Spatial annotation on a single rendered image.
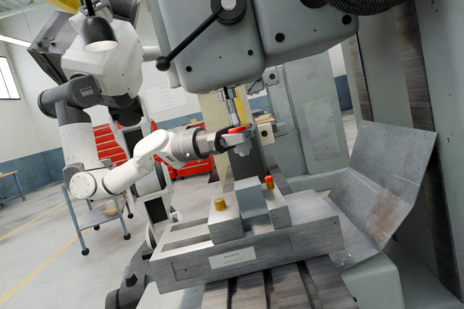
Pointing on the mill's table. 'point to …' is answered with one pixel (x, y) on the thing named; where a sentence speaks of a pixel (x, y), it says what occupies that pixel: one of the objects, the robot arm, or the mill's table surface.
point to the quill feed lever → (237, 3)
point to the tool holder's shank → (233, 114)
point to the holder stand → (245, 168)
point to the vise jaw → (226, 220)
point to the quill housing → (231, 37)
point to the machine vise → (247, 242)
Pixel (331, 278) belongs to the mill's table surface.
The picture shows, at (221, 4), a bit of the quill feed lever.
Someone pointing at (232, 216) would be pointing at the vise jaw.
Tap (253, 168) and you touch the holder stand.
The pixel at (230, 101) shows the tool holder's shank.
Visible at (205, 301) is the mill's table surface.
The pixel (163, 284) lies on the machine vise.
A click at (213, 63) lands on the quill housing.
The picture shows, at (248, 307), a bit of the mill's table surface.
